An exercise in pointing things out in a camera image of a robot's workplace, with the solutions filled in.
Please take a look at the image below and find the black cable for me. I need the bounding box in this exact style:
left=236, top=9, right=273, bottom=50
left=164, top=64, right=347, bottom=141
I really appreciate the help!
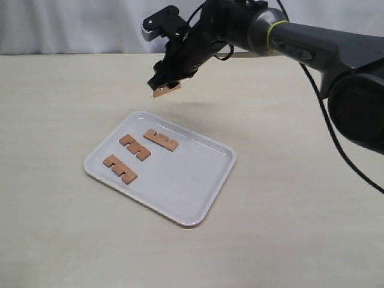
left=187, top=0, right=384, bottom=194

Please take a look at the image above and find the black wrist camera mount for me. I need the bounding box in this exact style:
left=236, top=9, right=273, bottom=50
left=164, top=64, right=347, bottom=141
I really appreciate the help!
left=142, top=5, right=190, bottom=42

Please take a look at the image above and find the white plastic tray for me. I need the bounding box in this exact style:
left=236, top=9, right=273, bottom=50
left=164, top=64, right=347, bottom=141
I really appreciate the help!
left=83, top=111, right=236, bottom=227

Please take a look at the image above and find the white backdrop curtain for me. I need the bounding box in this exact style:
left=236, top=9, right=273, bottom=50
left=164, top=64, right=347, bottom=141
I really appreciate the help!
left=1, top=0, right=383, bottom=55

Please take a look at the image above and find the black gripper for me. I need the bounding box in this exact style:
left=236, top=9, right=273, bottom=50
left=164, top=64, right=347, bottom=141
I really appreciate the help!
left=148, top=1, right=267, bottom=91

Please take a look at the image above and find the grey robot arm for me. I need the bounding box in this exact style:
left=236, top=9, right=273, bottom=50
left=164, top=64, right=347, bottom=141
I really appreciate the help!
left=142, top=1, right=383, bottom=153

